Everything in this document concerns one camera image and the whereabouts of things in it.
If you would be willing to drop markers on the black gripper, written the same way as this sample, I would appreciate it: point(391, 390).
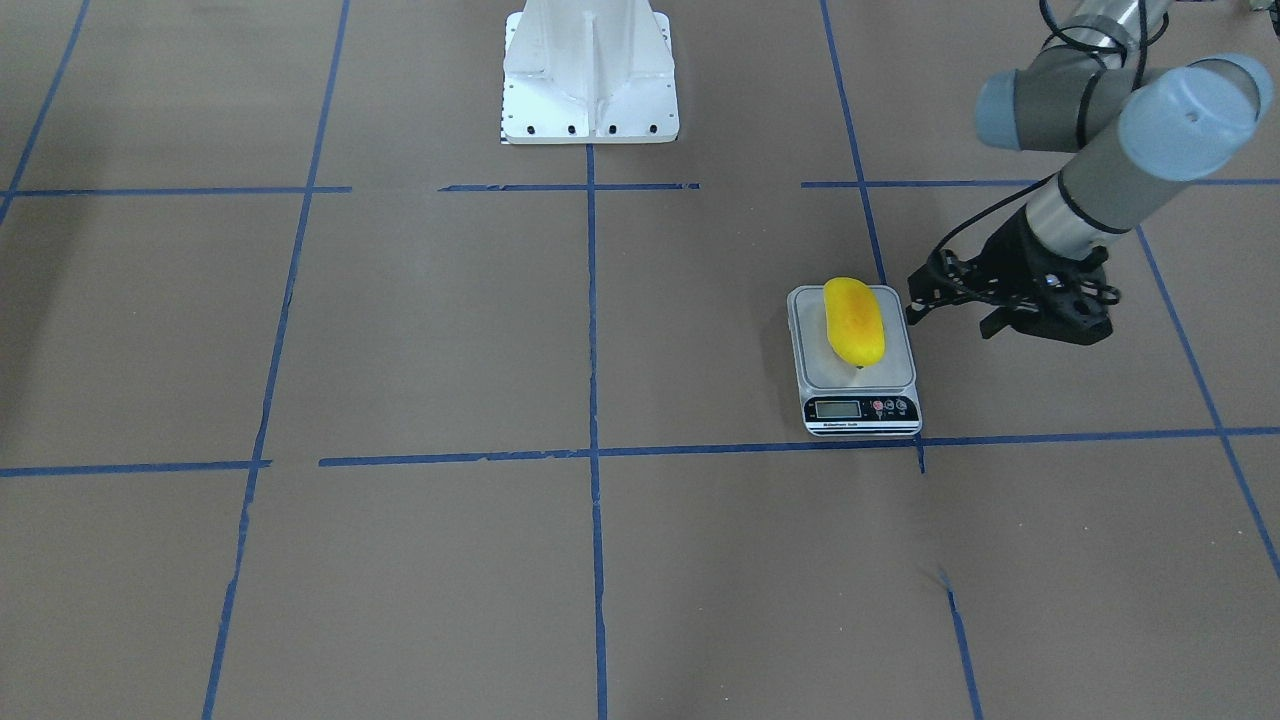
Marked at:
point(1006, 262)

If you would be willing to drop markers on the yellow mango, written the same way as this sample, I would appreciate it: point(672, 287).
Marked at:
point(854, 323)

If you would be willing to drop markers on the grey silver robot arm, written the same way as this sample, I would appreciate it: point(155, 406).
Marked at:
point(1135, 137)

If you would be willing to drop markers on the digital kitchen scale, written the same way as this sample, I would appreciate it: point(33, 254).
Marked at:
point(839, 399)

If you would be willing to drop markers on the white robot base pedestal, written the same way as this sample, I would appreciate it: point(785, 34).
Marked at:
point(588, 72)

